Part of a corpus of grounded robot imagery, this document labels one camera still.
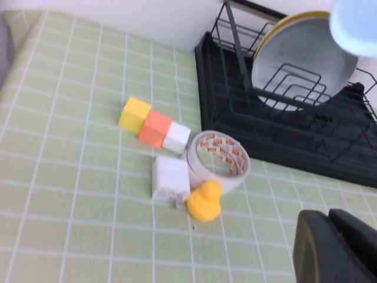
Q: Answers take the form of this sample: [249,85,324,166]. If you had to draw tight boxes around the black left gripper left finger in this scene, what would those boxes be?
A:
[293,209,369,283]

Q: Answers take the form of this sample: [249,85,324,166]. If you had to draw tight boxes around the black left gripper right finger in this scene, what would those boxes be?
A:
[328,208,377,283]

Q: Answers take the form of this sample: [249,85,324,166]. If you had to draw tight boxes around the light blue plate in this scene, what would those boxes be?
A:
[329,0,377,57]

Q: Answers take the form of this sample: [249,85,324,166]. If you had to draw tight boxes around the grey plate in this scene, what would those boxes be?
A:
[250,16,360,112]

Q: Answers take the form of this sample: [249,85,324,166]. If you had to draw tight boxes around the yellow plate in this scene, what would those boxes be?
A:
[253,11,330,60]

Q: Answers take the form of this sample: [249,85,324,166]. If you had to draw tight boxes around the white tape roll red print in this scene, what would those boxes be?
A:
[181,130,252,197]

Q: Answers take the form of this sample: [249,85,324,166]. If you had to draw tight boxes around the yellow rubber duck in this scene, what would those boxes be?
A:
[186,180,222,222]

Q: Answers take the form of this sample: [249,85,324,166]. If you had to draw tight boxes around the white power adapter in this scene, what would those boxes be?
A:
[151,155,191,210]

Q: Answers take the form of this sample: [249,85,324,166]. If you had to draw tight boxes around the white cube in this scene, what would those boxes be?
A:
[161,121,191,154]

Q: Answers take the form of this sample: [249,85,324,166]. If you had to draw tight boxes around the orange cube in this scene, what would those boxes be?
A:
[137,110,173,150]

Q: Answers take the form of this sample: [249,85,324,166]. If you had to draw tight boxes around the yellow cube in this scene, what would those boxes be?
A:
[118,96,152,131]

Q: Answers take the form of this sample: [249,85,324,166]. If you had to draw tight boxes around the green checked tablecloth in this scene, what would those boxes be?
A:
[0,10,377,283]

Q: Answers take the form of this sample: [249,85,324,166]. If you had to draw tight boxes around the black wire dish rack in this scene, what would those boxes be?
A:
[193,31,377,189]
[210,0,377,163]

